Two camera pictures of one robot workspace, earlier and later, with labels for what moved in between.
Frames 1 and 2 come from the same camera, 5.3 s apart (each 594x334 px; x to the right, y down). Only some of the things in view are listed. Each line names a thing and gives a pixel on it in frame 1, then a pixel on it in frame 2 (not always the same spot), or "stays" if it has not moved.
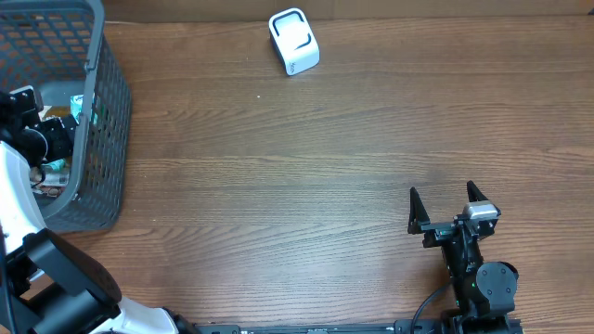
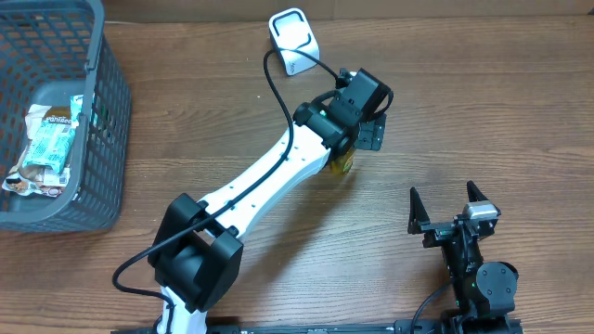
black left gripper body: x=55 y=142 → x=368 y=131
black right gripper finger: x=473 y=193 stays
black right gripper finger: x=418 y=213 stays
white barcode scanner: x=292 y=37 stays
